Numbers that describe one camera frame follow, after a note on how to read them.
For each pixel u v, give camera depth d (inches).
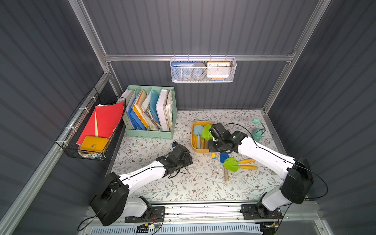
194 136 40.6
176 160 25.8
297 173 16.7
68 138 24.0
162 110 34.9
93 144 25.3
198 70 34.3
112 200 16.3
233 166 35.4
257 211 26.3
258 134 37.9
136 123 37.3
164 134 39.8
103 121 28.4
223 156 37.1
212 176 34.1
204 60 35.0
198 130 41.3
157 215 29.0
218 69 34.9
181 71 36.2
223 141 24.4
